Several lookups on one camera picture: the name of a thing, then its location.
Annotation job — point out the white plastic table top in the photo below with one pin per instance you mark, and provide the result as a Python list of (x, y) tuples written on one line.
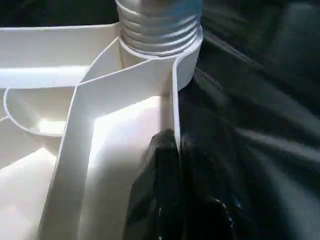
[(75, 100)]

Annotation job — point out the black table mat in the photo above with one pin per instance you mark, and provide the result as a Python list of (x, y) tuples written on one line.
[(265, 100)]

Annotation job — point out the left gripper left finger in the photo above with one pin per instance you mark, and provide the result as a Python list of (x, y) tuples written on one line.
[(155, 200)]

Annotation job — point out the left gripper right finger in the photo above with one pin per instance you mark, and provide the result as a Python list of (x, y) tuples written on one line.
[(207, 200)]

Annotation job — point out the white plastic table leg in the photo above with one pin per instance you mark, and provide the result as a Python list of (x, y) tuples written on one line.
[(160, 25)]

